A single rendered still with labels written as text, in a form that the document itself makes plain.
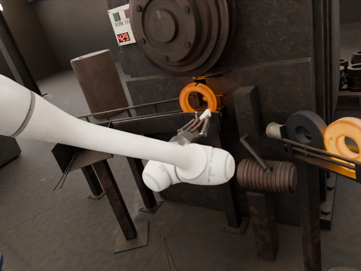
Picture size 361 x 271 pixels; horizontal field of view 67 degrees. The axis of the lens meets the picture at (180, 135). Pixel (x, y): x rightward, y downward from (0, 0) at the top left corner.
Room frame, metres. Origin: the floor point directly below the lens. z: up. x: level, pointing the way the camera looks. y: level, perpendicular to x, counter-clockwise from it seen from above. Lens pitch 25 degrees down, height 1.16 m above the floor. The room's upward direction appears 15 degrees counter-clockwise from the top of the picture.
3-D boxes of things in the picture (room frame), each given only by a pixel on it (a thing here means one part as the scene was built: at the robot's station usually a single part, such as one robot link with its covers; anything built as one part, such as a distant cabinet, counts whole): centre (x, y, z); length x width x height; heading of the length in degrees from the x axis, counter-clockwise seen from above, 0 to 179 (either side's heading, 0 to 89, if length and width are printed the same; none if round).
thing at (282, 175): (0.91, -0.30, 0.27); 0.22 x 0.13 x 0.53; 53
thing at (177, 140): (0.85, 0.02, 0.72); 0.09 x 0.06 x 0.09; 53
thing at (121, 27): (1.51, 0.09, 1.15); 0.26 x 0.02 x 0.18; 53
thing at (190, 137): (0.91, -0.03, 0.73); 0.09 x 0.08 x 0.07; 143
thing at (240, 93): (1.09, -0.31, 0.68); 0.11 x 0.08 x 0.24; 143
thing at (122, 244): (1.30, 0.47, 0.36); 0.26 x 0.20 x 0.72; 88
